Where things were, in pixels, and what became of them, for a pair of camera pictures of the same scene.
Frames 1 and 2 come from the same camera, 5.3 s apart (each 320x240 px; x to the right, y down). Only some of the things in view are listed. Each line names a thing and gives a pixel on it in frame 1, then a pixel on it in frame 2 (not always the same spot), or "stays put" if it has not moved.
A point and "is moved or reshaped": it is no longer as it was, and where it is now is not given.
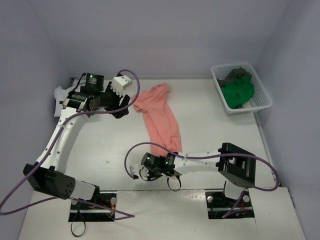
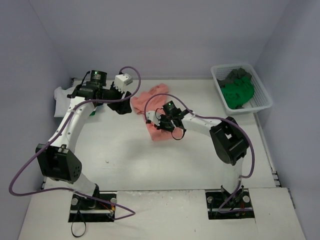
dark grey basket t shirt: x=236 y=74 stays put
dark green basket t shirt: x=236 y=93 stays put
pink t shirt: x=163 y=126 is moved or reshaped
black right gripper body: x=145 y=171 → x=164 y=123
